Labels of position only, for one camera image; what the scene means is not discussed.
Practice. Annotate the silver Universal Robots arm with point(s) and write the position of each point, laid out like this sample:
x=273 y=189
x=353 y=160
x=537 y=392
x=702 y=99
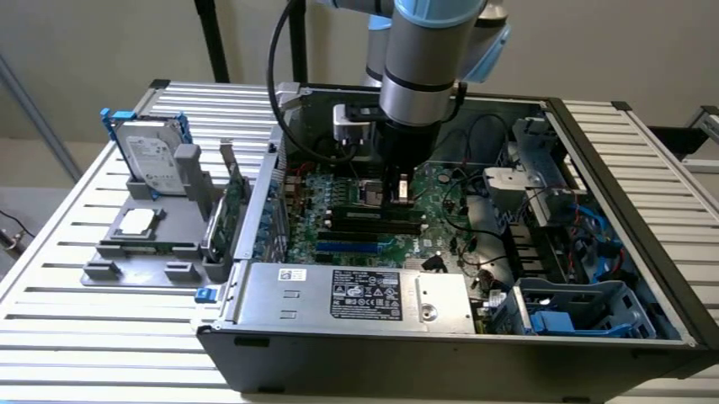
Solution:
x=418 y=50

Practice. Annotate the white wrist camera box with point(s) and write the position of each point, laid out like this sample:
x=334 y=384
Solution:
x=352 y=124

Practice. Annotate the grey parts rack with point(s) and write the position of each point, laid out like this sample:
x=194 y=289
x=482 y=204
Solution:
x=169 y=235

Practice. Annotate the black open PC case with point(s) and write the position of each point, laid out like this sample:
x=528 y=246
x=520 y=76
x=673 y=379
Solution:
x=337 y=362

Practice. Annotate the hard disk in blue carrier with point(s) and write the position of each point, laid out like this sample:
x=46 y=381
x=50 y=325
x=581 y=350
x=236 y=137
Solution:
x=152 y=164

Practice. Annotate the green graphics card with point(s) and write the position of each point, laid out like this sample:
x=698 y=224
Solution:
x=228 y=210

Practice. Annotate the CPU socket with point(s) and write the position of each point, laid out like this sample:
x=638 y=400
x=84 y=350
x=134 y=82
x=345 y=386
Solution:
x=373 y=193

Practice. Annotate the black stand pole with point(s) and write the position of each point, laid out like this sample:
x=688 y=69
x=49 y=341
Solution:
x=300 y=42
x=214 y=38

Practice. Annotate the small blue plastic clip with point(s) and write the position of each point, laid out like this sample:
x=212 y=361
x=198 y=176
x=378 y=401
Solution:
x=206 y=294

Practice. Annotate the green motherboard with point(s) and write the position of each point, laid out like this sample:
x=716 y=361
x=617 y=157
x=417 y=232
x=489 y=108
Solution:
x=441 y=202

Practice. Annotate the green RAM stick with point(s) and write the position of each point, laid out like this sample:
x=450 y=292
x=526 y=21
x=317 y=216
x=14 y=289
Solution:
x=360 y=214
x=158 y=248

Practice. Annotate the silver power supply unit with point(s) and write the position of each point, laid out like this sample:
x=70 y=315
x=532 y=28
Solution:
x=316 y=303

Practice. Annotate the aluminium frame with black block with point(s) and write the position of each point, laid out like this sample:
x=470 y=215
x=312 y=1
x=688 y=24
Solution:
x=697 y=139

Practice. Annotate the grey slanted metal pole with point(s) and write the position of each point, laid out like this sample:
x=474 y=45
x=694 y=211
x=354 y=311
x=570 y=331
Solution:
x=34 y=113

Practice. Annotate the blue expansion slot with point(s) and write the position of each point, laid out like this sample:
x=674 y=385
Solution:
x=346 y=247

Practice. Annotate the silver CPU chip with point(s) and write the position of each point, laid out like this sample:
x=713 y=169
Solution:
x=137 y=221

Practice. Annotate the black RAM slot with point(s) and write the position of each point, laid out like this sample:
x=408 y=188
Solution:
x=365 y=235
x=372 y=224

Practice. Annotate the silver metal disk cage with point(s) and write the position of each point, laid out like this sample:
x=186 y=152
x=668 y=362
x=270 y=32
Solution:
x=534 y=177

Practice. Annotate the blue plastic disk bay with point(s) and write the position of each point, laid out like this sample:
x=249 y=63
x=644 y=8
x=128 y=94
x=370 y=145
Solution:
x=585 y=307

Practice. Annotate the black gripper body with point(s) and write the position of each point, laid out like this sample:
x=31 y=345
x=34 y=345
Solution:
x=409 y=141

